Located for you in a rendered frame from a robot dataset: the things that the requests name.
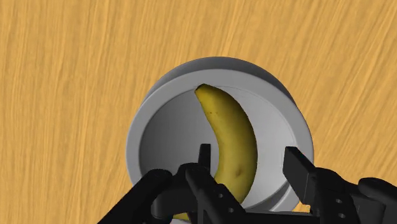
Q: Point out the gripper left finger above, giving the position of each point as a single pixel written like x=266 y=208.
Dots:
x=198 y=192

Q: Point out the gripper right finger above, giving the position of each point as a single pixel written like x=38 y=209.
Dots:
x=322 y=189

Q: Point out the yellow banana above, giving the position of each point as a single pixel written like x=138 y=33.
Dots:
x=231 y=136

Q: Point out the grey bowl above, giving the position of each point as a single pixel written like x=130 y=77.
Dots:
x=173 y=130

